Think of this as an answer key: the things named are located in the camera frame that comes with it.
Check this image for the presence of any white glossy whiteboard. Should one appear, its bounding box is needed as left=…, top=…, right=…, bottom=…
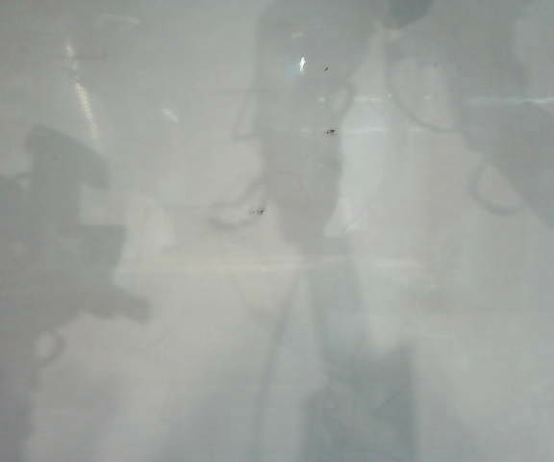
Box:
left=0, top=0, right=554, bottom=462

